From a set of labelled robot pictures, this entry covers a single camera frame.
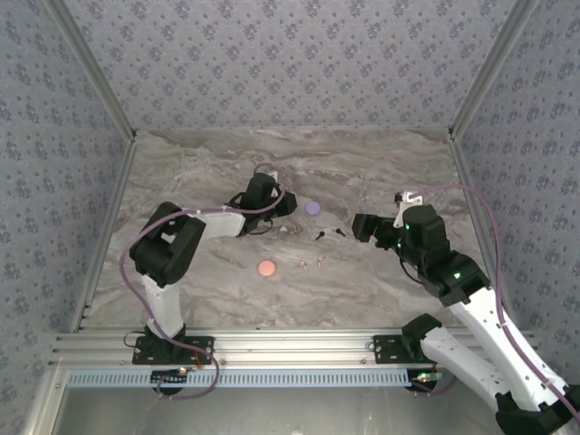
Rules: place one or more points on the small black screw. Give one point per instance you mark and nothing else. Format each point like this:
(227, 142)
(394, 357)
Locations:
(320, 235)

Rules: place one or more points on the pink earbud charging case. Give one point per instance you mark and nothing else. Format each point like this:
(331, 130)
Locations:
(266, 268)

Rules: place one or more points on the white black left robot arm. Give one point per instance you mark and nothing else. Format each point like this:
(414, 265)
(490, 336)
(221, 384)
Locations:
(217, 222)

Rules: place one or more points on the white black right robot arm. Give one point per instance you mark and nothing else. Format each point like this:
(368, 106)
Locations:
(480, 331)

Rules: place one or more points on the purple earbud charging case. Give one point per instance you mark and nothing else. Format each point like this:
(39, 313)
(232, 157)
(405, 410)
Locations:
(312, 207)

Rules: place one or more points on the small controller board with LED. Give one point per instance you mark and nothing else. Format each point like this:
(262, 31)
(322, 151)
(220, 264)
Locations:
(179, 372)
(426, 377)

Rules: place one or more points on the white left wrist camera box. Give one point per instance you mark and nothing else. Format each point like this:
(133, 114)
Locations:
(273, 174)

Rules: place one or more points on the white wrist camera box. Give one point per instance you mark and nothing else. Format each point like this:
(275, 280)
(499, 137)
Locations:
(273, 174)
(408, 197)

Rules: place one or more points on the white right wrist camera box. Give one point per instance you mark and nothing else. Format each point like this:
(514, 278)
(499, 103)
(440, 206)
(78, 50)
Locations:
(408, 197)

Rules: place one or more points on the aluminium side rail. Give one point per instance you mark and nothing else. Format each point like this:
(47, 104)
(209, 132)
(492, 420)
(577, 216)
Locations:
(480, 226)
(110, 217)

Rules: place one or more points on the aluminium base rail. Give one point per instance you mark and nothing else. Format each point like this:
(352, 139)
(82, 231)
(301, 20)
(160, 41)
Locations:
(290, 349)

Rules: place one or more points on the aluminium frame post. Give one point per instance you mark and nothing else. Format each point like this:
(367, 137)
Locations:
(489, 68)
(99, 77)

